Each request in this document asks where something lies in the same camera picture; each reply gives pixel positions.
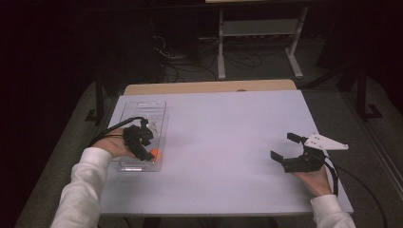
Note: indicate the person's left hand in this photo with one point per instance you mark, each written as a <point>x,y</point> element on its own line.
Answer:
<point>112,144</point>

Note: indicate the wooden table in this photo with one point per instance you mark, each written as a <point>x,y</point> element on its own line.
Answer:
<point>206,86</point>

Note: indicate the clear plastic container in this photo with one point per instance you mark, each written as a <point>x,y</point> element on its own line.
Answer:
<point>155,110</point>

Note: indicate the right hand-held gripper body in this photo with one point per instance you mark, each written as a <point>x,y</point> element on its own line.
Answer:
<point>304,164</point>

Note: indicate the black metal stand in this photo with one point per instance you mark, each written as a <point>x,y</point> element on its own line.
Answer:
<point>99,98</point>
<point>362,91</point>

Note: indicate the orange ball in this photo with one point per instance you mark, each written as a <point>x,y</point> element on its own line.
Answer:
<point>156,154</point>

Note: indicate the white metal desk frame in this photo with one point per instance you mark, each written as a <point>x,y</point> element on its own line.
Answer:
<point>259,28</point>

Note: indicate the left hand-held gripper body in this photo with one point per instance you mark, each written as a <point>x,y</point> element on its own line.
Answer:
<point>134,136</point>

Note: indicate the person's right hand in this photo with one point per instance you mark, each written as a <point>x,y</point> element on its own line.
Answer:
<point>313,183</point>

